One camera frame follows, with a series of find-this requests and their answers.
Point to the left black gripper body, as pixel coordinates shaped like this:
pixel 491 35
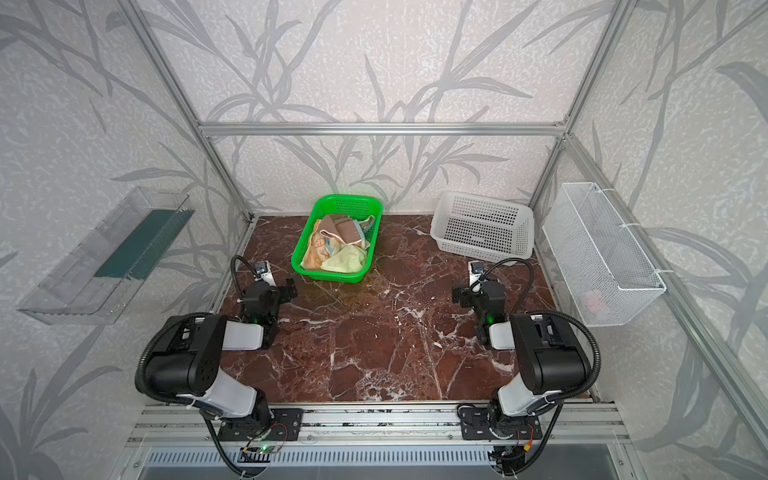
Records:
pixel 279 294

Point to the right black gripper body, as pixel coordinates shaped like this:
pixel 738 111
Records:
pixel 466 295

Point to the pink brown bear towel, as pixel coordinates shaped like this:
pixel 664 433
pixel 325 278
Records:
pixel 346 229

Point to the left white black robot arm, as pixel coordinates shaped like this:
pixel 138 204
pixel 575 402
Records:
pixel 182 362

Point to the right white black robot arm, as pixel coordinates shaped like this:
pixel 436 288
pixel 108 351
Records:
pixel 556 355

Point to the white plastic basket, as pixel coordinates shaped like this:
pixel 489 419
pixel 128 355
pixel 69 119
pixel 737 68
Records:
pixel 482 228

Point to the peach patterned towel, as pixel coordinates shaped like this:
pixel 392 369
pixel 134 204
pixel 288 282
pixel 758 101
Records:
pixel 320 248

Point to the yellow green towel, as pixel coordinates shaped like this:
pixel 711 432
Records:
pixel 350 259

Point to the green plastic basket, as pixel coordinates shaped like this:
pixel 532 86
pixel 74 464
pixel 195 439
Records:
pixel 357 207

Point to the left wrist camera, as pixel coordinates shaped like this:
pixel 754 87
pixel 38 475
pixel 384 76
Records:
pixel 261 271

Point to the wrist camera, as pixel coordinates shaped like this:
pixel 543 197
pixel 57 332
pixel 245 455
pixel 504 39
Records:
pixel 476 269
pixel 261 271

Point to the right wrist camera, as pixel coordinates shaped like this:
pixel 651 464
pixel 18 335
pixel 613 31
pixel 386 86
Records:
pixel 476 269

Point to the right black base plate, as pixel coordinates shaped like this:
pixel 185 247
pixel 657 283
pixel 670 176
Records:
pixel 489 423

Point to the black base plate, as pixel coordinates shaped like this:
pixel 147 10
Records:
pixel 489 423
pixel 282 424

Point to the white wire mesh basket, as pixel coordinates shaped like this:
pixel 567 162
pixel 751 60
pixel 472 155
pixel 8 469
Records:
pixel 608 275

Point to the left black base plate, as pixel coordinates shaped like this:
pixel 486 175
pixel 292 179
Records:
pixel 282 424

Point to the aluminium front rail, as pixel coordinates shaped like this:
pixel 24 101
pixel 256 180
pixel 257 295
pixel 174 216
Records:
pixel 376 423

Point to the clear plastic wall shelf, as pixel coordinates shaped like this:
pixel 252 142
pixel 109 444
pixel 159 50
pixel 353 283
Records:
pixel 95 282

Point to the aluminium frame crossbar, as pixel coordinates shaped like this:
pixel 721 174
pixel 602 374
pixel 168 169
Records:
pixel 387 129

